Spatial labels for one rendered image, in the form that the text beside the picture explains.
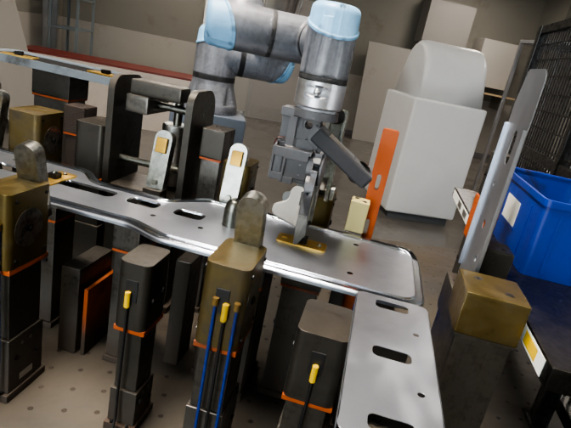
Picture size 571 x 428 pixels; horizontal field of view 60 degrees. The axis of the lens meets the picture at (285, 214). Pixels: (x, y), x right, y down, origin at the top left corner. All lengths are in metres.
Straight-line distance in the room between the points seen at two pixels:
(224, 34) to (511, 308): 0.57
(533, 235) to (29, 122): 0.97
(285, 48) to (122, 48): 8.57
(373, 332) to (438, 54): 4.18
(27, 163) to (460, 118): 4.20
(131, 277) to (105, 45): 8.77
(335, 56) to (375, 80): 8.57
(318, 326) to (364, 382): 0.13
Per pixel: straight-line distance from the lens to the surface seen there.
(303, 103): 0.75
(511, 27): 10.72
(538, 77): 0.76
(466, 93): 4.77
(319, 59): 0.74
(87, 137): 1.12
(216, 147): 1.02
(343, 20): 0.74
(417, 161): 4.64
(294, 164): 0.76
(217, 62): 1.36
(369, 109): 9.24
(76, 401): 0.92
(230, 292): 0.61
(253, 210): 0.63
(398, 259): 0.87
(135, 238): 0.86
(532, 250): 0.88
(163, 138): 1.00
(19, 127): 1.16
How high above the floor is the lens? 1.30
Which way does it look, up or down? 18 degrees down
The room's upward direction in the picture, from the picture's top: 12 degrees clockwise
